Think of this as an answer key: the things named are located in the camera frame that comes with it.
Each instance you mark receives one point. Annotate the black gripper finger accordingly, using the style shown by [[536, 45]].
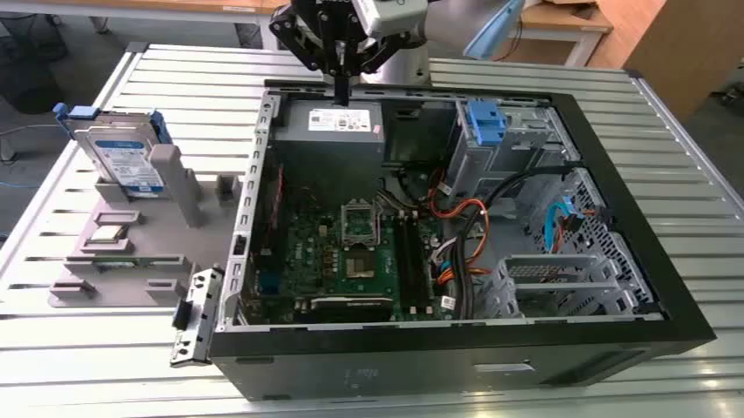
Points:
[[378, 56], [297, 35]]

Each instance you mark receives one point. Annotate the hard disk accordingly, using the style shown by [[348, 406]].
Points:
[[124, 157]]

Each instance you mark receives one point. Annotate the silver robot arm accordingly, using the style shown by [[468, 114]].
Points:
[[401, 65]]

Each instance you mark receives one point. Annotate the metal disk bay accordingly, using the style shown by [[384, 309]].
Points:
[[559, 285]]

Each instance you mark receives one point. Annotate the wooden top desk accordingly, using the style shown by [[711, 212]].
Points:
[[174, 4], [547, 50]]

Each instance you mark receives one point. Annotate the blue plastic drive carrier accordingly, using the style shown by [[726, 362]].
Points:
[[485, 126]]

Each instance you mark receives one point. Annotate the grey power supply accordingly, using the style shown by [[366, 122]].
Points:
[[325, 165]]

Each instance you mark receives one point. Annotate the metal drive cage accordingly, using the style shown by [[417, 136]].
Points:
[[525, 130]]

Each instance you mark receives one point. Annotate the green motherboard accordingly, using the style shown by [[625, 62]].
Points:
[[314, 244]]

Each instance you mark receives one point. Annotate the black mesh basket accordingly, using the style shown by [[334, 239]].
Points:
[[35, 39]]

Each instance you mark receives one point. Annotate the black RAM slot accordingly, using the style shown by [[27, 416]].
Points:
[[402, 261]]

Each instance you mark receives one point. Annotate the black round bin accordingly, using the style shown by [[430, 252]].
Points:
[[32, 91]]

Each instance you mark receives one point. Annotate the CPU socket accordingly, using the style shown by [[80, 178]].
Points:
[[361, 265]]

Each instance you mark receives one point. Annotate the wooden cabinet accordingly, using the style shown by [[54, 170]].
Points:
[[685, 52]]

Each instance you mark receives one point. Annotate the grey parts rack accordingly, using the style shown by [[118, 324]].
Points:
[[157, 244]]

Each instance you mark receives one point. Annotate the silver CPU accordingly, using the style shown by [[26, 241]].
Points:
[[110, 234]]

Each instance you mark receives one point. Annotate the black graphics card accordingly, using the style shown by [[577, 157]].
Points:
[[349, 307]]

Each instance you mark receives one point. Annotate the green RAM stick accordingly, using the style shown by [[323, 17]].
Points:
[[119, 261]]

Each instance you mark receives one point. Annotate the black PC case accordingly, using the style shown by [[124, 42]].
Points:
[[406, 370]]

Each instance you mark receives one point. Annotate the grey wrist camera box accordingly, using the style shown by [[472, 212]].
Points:
[[389, 19]]

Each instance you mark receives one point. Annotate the silver case rear bracket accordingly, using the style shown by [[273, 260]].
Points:
[[201, 313]]

